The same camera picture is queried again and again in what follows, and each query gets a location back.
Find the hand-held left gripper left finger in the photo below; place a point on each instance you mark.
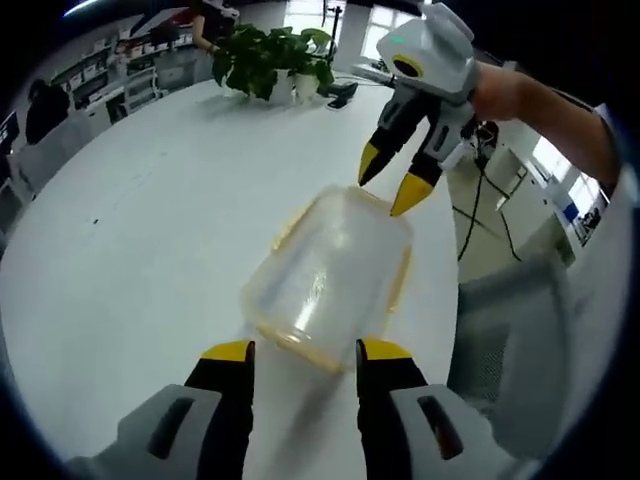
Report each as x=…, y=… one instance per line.
x=200, y=425

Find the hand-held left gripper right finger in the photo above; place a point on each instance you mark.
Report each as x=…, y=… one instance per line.
x=400, y=430

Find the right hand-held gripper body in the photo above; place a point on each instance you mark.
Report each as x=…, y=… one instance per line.
x=440, y=55

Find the clear plastic box yellow buckles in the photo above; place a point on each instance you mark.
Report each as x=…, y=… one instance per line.
x=330, y=280

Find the person's right hand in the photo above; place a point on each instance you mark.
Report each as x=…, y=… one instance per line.
x=497, y=95

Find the dark device on table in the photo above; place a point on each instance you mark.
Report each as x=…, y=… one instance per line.
x=342, y=95

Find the green potted plant white pot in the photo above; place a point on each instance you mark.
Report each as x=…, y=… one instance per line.
x=255, y=60
x=307, y=70

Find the black tripod stand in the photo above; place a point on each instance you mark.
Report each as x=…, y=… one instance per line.
x=334, y=25

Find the grey mesh office chair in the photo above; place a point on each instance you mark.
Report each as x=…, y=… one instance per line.
x=530, y=350

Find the white mesh chair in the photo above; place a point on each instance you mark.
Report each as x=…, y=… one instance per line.
x=177, y=74
x=142, y=90

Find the white storage shelving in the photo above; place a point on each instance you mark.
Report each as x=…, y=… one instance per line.
x=100, y=55

